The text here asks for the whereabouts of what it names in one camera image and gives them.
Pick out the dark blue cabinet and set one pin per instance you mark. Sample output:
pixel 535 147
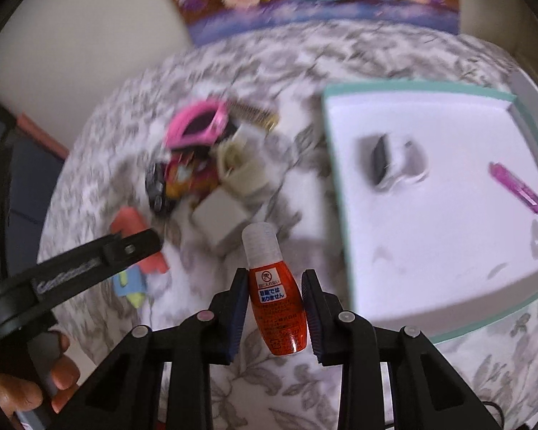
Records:
pixel 22 197

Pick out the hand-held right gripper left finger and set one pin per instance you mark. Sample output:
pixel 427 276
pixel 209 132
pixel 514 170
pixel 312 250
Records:
pixel 234 322

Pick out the white box with teal rim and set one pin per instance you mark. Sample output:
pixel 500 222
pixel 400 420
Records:
pixel 430 242

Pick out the floral painting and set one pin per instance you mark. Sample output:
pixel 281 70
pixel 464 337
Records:
pixel 296 9

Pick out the red and yellow toy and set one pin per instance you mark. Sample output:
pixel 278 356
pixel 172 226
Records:
pixel 188 174

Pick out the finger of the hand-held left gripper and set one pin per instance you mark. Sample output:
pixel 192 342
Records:
pixel 71 273

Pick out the pink translucent lighter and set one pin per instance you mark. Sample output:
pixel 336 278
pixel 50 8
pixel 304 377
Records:
pixel 515 188

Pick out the grey floral blanket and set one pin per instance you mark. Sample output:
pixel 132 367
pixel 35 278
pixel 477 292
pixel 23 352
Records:
pixel 269 389

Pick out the person's left hand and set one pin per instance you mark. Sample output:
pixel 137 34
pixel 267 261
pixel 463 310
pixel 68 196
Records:
pixel 67 376

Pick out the white cube charger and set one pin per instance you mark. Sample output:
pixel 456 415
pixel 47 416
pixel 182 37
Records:
pixel 219 219

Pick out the black toy car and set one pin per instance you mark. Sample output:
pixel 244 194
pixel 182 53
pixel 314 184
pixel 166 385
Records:
pixel 157 188

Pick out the coral rectangular block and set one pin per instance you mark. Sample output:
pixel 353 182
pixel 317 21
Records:
pixel 130 221

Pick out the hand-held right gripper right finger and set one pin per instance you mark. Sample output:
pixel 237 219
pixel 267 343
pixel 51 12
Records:
pixel 314 322

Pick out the pink plastic goggles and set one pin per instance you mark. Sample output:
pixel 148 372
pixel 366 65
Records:
pixel 179 125

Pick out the orange liquid bottle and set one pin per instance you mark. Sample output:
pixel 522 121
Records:
pixel 275 304

